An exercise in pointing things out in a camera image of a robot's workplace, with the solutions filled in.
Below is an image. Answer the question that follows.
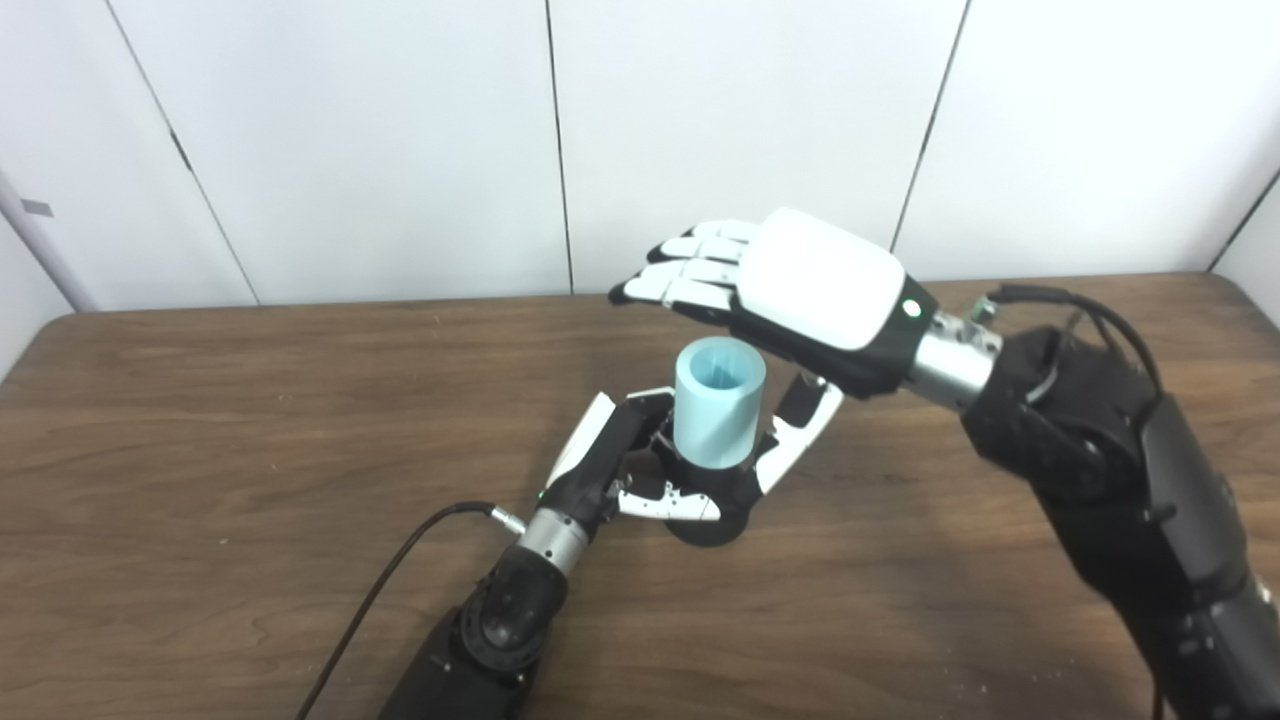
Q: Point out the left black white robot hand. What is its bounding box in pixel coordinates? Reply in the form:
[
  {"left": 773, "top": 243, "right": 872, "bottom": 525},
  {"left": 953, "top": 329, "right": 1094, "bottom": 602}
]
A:
[{"left": 538, "top": 386, "right": 723, "bottom": 561}]

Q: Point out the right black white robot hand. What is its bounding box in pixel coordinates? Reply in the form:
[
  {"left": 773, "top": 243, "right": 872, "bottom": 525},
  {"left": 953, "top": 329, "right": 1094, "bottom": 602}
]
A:
[{"left": 608, "top": 207, "right": 941, "bottom": 496}]

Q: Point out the light-blue hose piece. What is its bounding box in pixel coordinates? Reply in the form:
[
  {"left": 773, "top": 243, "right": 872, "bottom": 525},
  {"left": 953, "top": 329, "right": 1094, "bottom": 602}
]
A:
[{"left": 673, "top": 336, "right": 768, "bottom": 471}]

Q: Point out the black flared nozzle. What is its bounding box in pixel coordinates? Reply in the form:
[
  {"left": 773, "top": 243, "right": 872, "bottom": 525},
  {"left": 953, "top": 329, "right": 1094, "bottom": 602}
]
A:
[{"left": 650, "top": 440, "right": 776, "bottom": 548}]

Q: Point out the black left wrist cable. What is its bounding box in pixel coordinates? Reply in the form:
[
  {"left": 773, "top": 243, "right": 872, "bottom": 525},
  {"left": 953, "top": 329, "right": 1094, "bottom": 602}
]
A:
[{"left": 297, "top": 500, "right": 529, "bottom": 720}]

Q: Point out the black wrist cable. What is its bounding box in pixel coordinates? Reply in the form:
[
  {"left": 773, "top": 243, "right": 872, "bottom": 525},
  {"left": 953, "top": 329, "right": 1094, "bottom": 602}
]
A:
[
  {"left": 297, "top": 500, "right": 529, "bottom": 720},
  {"left": 970, "top": 285, "right": 1169, "bottom": 406}
]

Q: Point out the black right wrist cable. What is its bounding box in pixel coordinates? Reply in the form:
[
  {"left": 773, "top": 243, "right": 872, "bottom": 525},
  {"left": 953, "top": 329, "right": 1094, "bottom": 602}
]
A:
[{"left": 970, "top": 285, "right": 1169, "bottom": 406}]

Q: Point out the white wall corner post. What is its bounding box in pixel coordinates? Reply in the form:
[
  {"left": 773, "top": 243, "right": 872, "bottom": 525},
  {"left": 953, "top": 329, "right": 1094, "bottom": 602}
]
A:
[{"left": 0, "top": 170, "right": 99, "bottom": 313}]

